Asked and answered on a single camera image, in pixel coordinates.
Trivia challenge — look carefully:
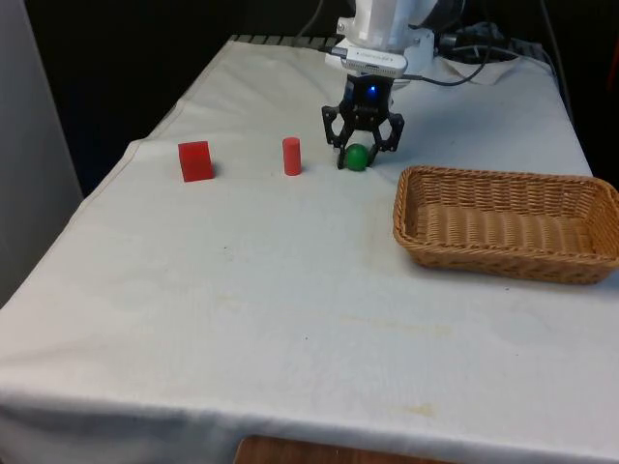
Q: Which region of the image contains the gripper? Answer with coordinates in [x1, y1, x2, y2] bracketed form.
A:
[321, 74, 405, 171]

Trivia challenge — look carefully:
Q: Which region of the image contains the green ball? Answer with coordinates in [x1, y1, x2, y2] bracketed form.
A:
[344, 143, 370, 172]

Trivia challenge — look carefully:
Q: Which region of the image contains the red cylinder block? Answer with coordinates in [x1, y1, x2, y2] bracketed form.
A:
[281, 136, 304, 178]

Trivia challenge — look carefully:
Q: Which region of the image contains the brown wicker basket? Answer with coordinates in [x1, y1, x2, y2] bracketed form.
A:
[392, 164, 619, 286]

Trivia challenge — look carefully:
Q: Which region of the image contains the red cube block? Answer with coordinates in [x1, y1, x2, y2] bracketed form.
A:
[176, 140, 216, 184]

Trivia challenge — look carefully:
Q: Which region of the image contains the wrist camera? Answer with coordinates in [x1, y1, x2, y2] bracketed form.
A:
[324, 40, 410, 79]

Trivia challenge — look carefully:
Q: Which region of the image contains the black cable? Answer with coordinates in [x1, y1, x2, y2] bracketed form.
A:
[400, 45, 521, 90]

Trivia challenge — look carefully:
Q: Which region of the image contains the grey cable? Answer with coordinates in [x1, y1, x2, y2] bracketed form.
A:
[296, 0, 327, 39]

